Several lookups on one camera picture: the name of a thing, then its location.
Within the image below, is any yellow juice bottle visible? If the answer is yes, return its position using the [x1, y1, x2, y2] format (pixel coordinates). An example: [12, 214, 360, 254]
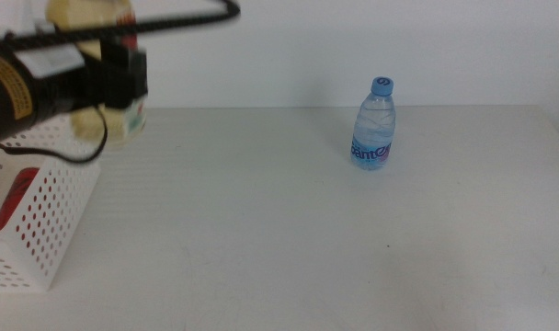
[46, 0, 148, 152]

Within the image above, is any white perforated plastic basket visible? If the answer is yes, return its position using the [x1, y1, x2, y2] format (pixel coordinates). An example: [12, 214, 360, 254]
[0, 112, 101, 294]

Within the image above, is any thin black cable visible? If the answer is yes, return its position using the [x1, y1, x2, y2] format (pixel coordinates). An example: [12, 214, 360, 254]
[0, 104, 109, 166]

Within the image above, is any clear water bottle blue cap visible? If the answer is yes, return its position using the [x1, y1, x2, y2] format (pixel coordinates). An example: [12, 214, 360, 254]
[350, 76, 396, 171]

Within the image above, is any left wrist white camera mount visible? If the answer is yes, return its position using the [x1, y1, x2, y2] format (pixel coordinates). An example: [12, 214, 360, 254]
[15, 43, 86, 79]

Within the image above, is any red cola can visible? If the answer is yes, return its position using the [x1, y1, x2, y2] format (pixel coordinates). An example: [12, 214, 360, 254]
[0, 167, 86, 249]

